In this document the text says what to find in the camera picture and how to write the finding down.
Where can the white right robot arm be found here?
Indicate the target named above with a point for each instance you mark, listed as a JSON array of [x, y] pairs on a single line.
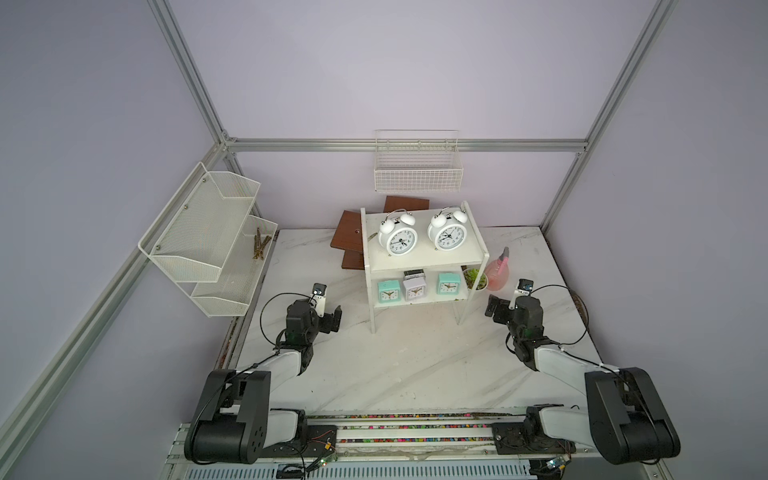
[[625, 419]]

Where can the white mesh wall bin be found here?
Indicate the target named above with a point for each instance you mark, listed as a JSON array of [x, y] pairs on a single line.
[[194, 236], [232, 294]]

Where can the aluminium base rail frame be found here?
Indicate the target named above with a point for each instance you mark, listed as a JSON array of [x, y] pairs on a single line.
[[478, 445]]

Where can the green succulent in white pot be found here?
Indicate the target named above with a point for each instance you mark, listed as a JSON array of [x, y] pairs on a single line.
[[475, 279]]

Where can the white wire wall basket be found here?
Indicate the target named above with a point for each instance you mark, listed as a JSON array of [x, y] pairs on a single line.
[[417, 161]]

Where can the clear square alarm clock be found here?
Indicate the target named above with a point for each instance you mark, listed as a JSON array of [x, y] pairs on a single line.
[[415, 287], [413, 274]]

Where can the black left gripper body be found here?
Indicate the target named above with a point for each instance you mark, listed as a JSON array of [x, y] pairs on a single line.
[[326, 323]]

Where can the white mesh lower wall bin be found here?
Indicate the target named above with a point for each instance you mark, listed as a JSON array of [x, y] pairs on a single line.
[[232, 294]]

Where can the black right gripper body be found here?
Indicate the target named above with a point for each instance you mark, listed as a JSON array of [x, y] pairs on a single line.
[[503, 315]]

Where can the pink spray bottle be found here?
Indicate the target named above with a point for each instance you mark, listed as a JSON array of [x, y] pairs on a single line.
[[497, 271]]

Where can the white two-tier shelf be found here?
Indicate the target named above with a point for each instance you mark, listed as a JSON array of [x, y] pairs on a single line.
[[379, 266]]

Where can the white twin-bell alarm clock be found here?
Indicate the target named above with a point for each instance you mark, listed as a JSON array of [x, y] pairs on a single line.
[[397, 234]]

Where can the white mesh upper wall bin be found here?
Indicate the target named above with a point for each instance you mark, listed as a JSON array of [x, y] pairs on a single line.
[[194, 236]]

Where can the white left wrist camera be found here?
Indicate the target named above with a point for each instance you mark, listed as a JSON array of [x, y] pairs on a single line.
[[319, 297]]

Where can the brown wooden step stand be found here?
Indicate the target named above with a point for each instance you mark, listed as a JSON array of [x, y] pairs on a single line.
[[348, 234]]

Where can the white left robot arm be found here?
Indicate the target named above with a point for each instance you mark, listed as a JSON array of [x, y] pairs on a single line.
[[234, 420]]

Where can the mint green alarm clock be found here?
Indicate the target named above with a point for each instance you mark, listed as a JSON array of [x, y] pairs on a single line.
[[389, 291], [449, 283]]

